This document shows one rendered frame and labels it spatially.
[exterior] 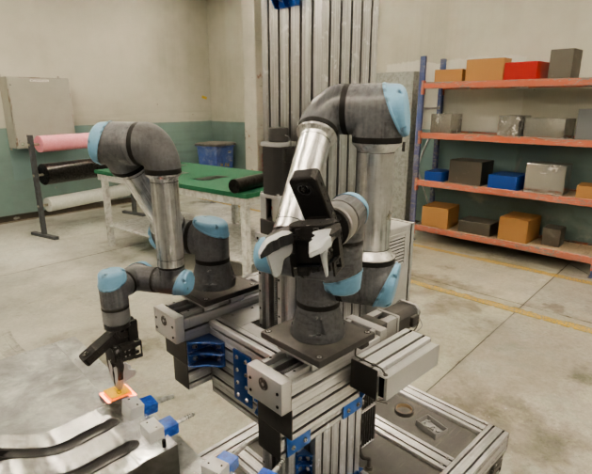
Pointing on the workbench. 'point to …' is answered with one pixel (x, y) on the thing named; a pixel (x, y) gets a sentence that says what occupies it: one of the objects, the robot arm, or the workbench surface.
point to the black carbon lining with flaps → (64, 450)
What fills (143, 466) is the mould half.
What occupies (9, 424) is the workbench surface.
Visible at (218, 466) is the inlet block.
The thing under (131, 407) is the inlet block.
